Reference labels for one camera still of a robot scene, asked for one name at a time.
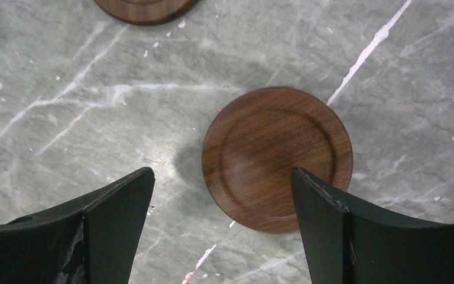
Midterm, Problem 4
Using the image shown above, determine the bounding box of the dark wooden coaster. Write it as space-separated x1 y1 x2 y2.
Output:
94 0 198 25
202 87 354 234

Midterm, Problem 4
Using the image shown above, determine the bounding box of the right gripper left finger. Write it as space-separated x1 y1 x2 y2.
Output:
0 167 155 283

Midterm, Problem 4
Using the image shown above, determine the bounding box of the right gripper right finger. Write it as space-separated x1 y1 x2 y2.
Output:
291 167 454 283

